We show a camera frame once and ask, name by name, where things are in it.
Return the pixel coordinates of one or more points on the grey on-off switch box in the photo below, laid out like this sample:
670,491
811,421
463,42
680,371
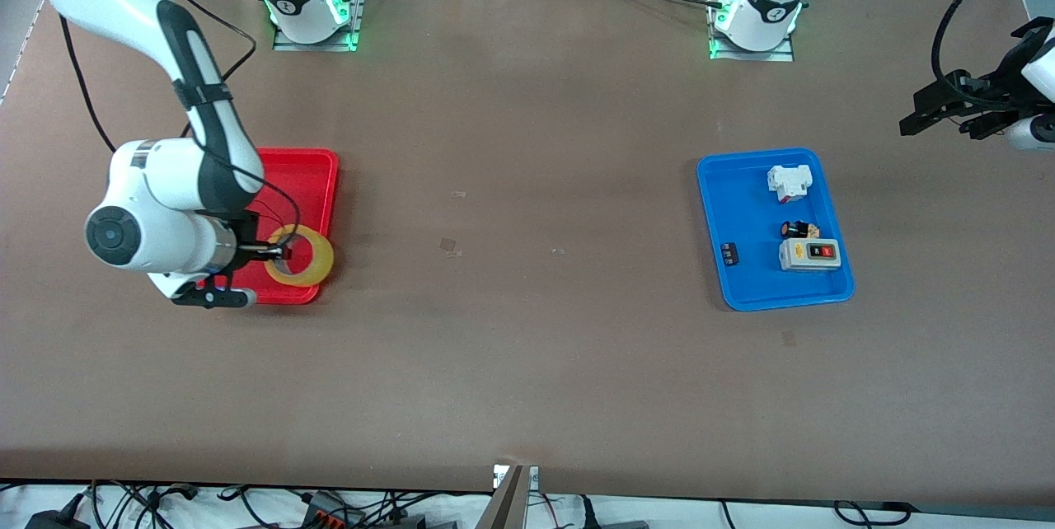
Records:
795,259

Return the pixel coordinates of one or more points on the blue plastic tray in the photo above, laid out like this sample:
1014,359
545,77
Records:
750,208

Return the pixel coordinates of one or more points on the black push button switch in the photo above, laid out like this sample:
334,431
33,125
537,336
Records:
798,229

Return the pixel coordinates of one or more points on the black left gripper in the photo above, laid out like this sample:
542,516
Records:
991,89

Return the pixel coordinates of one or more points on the small dark terminal block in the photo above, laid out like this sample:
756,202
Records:
730,254

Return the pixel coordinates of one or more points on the white circuit breaker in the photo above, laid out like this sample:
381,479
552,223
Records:
790,181

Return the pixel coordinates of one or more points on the white post base plate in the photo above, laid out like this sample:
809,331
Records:
534,479

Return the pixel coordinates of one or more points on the black power adapter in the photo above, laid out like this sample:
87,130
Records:
53,521

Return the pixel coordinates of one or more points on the aluminium camera post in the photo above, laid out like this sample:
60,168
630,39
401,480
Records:
507,504

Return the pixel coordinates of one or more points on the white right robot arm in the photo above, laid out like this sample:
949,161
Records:
165,183

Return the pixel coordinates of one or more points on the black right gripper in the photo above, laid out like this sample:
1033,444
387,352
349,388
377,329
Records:
246,241

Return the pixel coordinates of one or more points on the red plastic tray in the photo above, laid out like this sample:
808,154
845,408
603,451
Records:
305,183

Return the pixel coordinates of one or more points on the yellow clear tape roll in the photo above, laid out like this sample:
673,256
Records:
321,267

